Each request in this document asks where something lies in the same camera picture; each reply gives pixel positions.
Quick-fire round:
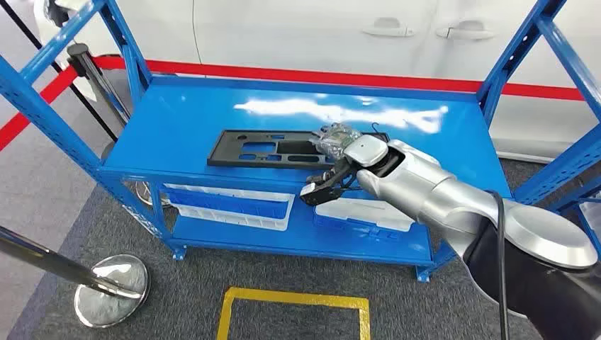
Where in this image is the white car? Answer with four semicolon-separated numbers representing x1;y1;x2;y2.
33;0;601;163

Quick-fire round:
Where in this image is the chrome stanchion post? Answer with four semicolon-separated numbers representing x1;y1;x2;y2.
0;225;151;329

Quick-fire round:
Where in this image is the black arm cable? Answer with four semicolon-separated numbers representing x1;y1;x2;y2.
485;190;510;340

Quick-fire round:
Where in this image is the black barrier belt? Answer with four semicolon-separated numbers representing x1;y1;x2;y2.
0;0;118;142

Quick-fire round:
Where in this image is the yellow floor tape square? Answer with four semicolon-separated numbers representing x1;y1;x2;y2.
216;287;372;340

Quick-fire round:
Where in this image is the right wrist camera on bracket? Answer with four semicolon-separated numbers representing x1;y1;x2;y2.
299;161;360;208

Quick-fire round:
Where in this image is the dark stanchion post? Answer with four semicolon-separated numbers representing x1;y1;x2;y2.
67;42;171;208

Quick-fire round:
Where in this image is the blue plastic crate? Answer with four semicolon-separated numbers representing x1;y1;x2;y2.
167;190;290;220
313;213;393;241

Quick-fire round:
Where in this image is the red barrier belt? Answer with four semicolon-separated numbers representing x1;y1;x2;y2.
93;55;585;102
0;65;79;152

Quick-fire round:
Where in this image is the blue metal shelf rack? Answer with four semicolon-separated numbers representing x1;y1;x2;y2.
0;0;601;285

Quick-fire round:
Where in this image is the black plastic panel part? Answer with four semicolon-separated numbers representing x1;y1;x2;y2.
207;130;391;171

